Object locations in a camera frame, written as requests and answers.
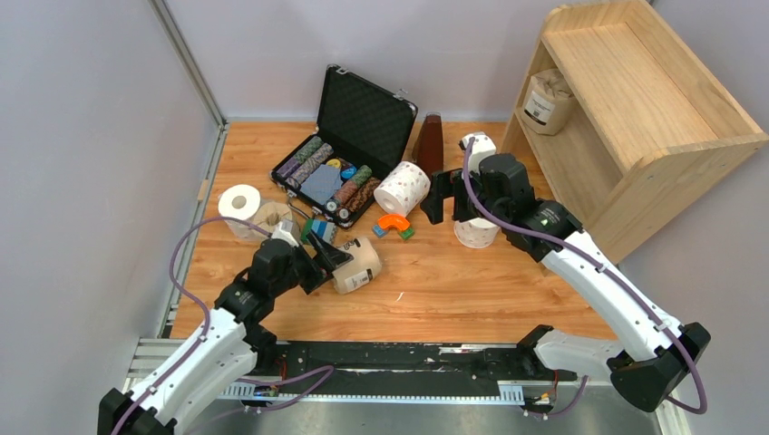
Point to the orange curved toy piece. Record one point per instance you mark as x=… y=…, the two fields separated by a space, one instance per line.
x=396 y=222

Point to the wooden shelf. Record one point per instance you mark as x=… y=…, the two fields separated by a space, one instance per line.
x=654 y=129

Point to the brown roll front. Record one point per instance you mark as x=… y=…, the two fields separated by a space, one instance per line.
x=361 y=270

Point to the aluminium frame post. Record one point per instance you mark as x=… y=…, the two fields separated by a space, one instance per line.
x=178 y=42

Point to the brown metronome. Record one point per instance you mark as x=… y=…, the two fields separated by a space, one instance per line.
x=427 y=153

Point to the patterned paper roll standing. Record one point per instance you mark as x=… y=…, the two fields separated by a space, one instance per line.
x=476 y=233

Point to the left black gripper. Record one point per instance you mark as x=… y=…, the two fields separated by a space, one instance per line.
x=329 y=257

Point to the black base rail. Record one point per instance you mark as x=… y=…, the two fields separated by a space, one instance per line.
x=410 y=370

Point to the black poker chip case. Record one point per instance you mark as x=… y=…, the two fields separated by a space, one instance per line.
x=364 y=124

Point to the white toilet paper roll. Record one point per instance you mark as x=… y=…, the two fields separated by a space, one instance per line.
x=242 y=202

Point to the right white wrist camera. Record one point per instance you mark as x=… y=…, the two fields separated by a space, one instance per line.
x=482 y=147

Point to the brown roll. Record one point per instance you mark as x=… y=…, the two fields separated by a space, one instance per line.
x=269 y=214
x=361 y=270
x=548 y=102

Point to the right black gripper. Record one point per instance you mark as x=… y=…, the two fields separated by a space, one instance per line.
x=445 y=184

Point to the green blue block toy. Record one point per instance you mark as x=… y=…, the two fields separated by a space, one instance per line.
x=321 y=228

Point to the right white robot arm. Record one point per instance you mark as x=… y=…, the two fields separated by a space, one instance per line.
x=653 y=357

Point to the patterned paper roll lying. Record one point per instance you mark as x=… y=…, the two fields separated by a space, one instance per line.
x=403 y=189

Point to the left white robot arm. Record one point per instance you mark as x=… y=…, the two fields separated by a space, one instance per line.
x=230 y=343

